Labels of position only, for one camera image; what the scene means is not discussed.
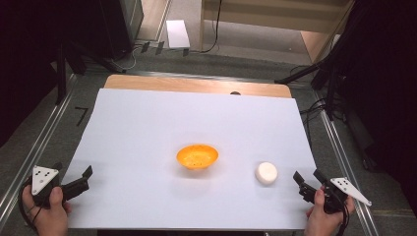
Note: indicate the black metal stand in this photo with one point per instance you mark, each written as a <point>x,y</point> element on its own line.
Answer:
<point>61,75</point>
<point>330,88</point>

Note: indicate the dark curtain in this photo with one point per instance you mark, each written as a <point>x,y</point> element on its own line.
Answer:
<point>383,82</point>
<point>23,65</point>

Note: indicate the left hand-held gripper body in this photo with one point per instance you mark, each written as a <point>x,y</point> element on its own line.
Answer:
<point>42,179</point>

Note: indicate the orange bowl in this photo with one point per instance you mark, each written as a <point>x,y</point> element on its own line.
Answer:
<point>197,156</point>

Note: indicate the person's left hand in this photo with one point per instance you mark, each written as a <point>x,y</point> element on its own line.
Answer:
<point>49,216</point>

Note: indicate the person's right hand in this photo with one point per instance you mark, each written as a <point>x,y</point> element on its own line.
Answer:
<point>321,221</point>

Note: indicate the white paper sheet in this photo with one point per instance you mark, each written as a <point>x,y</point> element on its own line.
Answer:
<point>147,131</point>

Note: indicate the wooden table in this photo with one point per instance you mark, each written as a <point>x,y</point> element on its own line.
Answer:
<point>196,84</point>

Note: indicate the metal floor rail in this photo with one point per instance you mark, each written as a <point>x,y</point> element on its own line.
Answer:
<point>36,144</point>
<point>341,160</point>
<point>196,76</point>

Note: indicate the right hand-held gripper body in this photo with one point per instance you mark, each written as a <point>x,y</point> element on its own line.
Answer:
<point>341,191</point>

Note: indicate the white flat box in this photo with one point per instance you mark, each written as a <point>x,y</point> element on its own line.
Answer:
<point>177,33</point>

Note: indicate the dark cabinet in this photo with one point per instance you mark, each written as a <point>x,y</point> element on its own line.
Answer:
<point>121,26</point>

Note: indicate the white round bun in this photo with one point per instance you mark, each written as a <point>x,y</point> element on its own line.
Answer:
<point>266,172</point>

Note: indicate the light wooden shelf unit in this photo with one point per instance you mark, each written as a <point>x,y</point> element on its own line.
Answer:
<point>272,14</point>

